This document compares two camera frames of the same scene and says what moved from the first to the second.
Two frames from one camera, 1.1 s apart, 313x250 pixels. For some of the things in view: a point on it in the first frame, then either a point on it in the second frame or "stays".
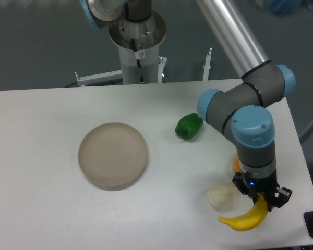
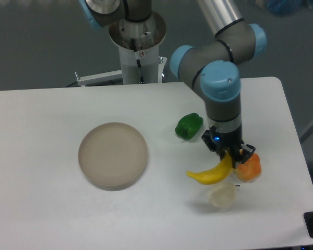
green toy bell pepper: x=189 y=125 stays
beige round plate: x=112 y=155 stays
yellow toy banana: x=250 y=220 → x=216 y=174
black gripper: x=268 y=185 → x=231 y=142
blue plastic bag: x=285 y=8 stays
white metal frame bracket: x=105 y=77 stays
